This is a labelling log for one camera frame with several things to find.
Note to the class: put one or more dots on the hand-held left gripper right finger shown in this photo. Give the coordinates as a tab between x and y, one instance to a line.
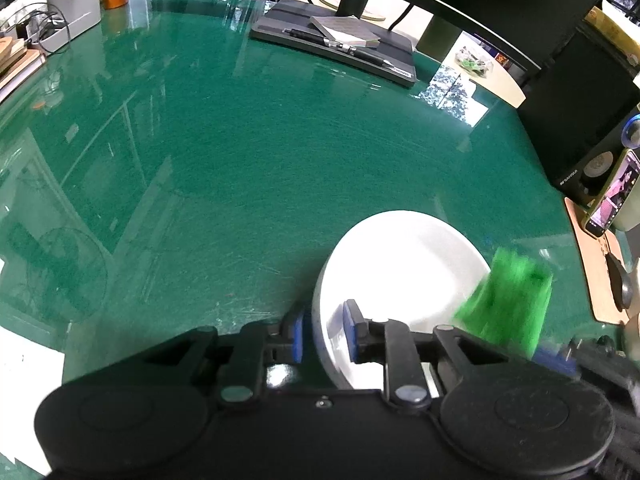
350	332

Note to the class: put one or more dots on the dark grey monitor stand base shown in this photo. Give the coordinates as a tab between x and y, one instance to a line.
280	25

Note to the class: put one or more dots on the smartphone with lit screen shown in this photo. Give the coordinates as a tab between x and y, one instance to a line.
612	195

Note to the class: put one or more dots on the white paper sheet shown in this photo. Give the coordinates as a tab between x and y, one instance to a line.
25	375

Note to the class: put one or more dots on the large cardboard box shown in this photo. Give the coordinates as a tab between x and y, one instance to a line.
610	30

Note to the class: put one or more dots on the white bowl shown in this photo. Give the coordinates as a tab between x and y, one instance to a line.
400	260

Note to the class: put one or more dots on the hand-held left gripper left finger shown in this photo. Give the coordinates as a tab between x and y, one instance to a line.
298	335

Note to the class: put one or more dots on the black computer mouse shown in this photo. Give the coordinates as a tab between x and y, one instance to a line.
620	280

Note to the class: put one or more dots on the stack of books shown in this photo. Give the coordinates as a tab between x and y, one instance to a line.
15	62

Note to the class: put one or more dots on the clear container with green pieces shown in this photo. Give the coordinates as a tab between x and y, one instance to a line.
472	60

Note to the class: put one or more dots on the wooden desk mat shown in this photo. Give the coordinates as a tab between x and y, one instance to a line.
595	270

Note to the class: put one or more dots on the grey desk organizer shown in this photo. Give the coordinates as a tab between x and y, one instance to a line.
75	0

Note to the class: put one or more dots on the white round table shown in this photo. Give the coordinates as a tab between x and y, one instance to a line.
500	85

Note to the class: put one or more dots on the grey notepad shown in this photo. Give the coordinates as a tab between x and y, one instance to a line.
340	27

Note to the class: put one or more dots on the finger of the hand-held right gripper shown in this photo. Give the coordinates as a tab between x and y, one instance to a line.
555	357

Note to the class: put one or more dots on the black speaker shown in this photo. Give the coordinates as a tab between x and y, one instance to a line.
575	110

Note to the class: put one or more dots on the black pen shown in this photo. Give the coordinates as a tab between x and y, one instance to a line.
360	53

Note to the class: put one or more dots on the green cleaning cloth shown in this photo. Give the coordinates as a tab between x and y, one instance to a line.
510	300

